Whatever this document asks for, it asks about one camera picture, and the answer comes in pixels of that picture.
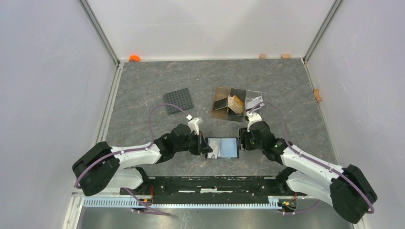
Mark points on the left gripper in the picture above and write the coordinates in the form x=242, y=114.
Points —
x=201, y=144

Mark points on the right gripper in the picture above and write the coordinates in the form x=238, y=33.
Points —
x=244, y=135

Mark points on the black card holder wallet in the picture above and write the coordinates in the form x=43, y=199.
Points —
x=228, y=148

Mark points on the orange card stack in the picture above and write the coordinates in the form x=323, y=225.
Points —
x=236, y=105

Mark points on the amber and black organizer box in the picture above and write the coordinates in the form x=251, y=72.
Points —
x=226, y=113

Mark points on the black credit card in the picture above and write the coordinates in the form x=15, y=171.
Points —
x=220, y=104

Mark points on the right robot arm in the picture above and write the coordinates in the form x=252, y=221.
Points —
x=346, y=189

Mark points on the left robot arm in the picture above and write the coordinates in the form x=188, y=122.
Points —
x=104, y=166

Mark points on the dark grey stud baseplate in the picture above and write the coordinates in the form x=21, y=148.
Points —
x=181, y=98

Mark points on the curved wooden piece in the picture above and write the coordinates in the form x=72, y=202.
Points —
x=317, y=95

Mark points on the orange round cap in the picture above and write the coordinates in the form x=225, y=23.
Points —
x=134, y=58

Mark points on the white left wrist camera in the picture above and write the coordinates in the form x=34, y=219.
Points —
x=194, y=123

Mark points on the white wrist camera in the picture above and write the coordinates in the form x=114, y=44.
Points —
x=252, y=118
x=194, y=123

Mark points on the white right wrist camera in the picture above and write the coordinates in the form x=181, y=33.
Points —
x=252, y=118

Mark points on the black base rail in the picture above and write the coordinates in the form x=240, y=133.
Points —
x=213, y=190

